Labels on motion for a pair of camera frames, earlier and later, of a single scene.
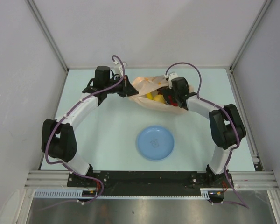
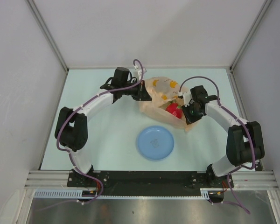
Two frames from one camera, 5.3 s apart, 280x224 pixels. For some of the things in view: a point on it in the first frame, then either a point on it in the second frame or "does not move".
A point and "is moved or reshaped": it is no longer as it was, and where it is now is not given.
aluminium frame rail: (44, 179) does not move
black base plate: (150, 183) does not move
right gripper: (167, 91) -> (190, 118)
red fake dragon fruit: (175, 104) -> (174, 108)
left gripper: (126, 87) -> (144, 95)
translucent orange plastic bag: (142, 85) is moved or reshaped
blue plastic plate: (155, 143) does not move
